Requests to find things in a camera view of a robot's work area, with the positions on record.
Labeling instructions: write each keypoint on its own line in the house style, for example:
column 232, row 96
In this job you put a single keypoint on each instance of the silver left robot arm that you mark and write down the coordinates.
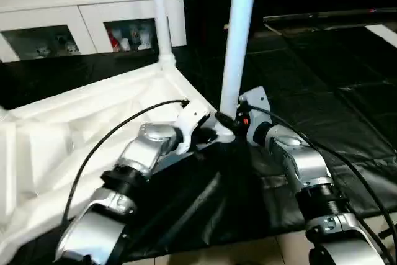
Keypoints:
column 136, row 172

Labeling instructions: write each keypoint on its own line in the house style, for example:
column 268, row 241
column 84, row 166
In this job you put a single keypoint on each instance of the small yellow label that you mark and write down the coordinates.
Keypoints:
column 227, row 26

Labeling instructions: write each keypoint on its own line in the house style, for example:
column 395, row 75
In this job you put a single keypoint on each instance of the red bottle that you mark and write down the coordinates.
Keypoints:
column 116, row 38

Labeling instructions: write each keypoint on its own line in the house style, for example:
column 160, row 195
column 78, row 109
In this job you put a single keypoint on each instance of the white glass-door cabinet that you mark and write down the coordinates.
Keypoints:
column 62, row 10

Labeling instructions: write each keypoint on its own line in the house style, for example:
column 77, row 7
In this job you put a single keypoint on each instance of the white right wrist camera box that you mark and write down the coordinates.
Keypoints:
column 255, row 102

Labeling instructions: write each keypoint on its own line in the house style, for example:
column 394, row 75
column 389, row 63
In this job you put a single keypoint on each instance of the dark metal rail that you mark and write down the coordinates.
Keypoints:
column 335, row 15

